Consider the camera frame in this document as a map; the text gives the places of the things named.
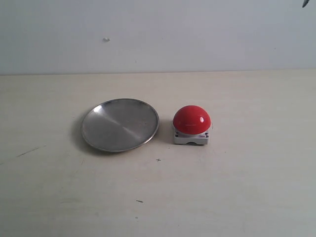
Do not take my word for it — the yellow black claw hammer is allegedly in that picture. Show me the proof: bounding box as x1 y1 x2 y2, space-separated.
302 0 310 8

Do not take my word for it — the red dome push button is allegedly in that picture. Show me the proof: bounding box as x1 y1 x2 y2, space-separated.
172 105 213 145

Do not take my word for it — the round stainless steel plate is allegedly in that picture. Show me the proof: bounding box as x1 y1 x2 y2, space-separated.
80 98 159 153

